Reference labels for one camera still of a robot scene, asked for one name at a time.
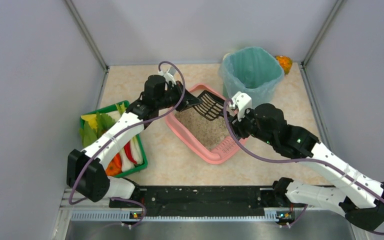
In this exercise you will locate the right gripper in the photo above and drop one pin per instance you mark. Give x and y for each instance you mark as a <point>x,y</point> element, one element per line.
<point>238,124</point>

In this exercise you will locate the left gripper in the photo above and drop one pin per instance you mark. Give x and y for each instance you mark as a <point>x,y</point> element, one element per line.
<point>181,98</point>

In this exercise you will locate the black litter scoop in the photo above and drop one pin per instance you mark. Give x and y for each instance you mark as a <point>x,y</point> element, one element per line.
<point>211,106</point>

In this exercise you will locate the pink litter box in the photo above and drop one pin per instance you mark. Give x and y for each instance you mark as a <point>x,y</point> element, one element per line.
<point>225,150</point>

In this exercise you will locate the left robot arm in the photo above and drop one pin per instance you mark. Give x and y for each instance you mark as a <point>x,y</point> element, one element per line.
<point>86,168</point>

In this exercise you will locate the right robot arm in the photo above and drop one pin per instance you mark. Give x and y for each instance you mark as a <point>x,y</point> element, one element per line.
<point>351,194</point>

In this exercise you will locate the cat litter sand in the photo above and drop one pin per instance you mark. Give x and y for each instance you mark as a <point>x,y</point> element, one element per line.
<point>210,133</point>

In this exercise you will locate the green trash bin with bag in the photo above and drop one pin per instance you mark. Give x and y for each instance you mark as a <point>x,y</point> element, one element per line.
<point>253,71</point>

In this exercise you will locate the orange toy fruit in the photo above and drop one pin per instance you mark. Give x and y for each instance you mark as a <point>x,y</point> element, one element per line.
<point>285,62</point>

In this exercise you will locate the red chili pepper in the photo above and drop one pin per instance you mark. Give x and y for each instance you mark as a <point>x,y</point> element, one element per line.
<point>128,151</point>

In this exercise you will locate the green vegetable tray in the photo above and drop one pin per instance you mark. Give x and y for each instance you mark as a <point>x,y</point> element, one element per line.
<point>143,166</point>

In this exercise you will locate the green leafy vegetable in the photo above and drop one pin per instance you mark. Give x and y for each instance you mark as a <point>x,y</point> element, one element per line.
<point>95,124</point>

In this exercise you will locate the orange carrot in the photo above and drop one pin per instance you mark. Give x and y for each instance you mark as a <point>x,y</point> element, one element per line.
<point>115,166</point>

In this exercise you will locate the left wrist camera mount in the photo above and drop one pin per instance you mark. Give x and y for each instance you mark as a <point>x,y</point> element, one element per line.
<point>169,76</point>

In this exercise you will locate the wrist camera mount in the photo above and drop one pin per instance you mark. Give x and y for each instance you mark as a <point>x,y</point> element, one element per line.
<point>240,102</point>
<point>169,76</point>

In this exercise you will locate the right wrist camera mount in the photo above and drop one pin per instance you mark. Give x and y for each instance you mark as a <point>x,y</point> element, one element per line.
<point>240,102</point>

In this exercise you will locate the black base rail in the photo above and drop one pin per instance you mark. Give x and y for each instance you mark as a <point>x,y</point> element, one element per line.
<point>204,201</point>

